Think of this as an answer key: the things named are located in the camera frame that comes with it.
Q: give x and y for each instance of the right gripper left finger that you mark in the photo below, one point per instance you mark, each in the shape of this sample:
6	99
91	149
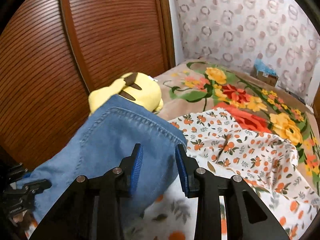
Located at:
90	208

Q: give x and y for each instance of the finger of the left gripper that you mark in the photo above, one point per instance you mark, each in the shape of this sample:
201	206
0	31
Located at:
35	187

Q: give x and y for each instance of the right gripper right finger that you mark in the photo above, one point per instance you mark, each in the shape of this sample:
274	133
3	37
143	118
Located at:
247	217

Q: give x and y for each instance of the blue denim jeans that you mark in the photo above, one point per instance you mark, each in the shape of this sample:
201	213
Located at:
108	136

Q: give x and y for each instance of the orange print white blanket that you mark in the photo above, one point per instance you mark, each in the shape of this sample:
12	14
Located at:
267	162

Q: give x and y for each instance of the floral brown bed blanket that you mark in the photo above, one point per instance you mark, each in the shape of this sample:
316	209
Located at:
193	87

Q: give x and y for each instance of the yellow Pikachu plush toy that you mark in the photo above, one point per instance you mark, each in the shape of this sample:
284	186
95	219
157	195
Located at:
136	87

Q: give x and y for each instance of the brown louvered wooden wardrobe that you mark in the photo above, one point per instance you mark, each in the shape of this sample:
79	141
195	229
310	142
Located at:
55	52

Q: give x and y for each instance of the circle pattern sheer curtain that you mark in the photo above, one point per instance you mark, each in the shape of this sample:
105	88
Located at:
237	33

